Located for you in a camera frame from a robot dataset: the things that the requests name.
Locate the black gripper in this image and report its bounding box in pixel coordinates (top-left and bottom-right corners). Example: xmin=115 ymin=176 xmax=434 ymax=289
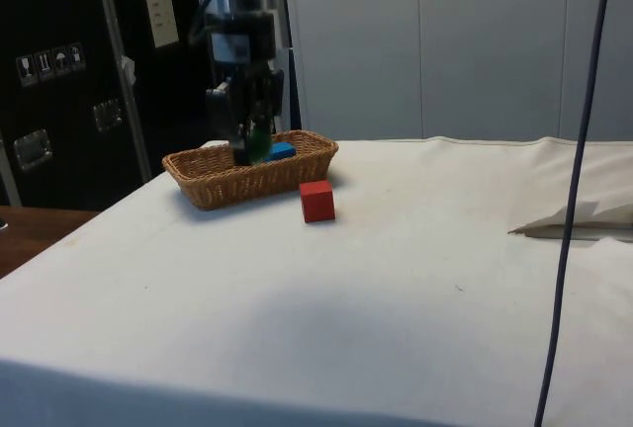
xmin=205 ymin=61 xmax=284 ymax=167

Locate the green ball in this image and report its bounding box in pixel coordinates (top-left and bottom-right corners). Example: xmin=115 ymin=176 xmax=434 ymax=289
xmin=246 ymin=118 xmax=273 ymax=162

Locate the wicker basket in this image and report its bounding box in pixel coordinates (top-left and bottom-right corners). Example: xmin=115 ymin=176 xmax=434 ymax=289
xmin=161 ymin=128 xmax=340 ymax=212

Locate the blue cube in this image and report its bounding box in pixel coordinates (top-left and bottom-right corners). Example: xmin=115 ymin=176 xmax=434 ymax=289
xmin=268 ymin=141 xmax=298 ymax=162

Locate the red cube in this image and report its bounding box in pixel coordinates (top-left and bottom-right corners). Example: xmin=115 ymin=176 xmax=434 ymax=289
xmin=299 ymin=180 xmax=336 ymax=224

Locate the pale locker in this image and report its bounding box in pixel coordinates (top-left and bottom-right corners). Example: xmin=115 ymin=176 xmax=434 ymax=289
xmin=417 ymin=0 xmax=565 ymax=140
xmin=285 ymin=0 xmax=422 ymax=140
xmin=558 ymin=0 xmax=633 ymax=141

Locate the silver metal stand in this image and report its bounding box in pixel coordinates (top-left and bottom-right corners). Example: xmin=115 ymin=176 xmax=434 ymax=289
xmin=84 ymin=0 xmax=154 ymax=184

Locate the black cabinet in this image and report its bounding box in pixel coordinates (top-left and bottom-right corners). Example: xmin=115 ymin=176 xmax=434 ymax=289
xmin=0 ymin=0 xmax=294 ymax=212

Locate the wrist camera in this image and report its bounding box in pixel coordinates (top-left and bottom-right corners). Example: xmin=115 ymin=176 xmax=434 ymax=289
xmin=207 ymin=11 xmax=277 ymax=63

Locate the dark blue cable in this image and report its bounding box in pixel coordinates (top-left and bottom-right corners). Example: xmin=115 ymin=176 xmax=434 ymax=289
xmin=533 ymin=0 xmax=615 ymax=427

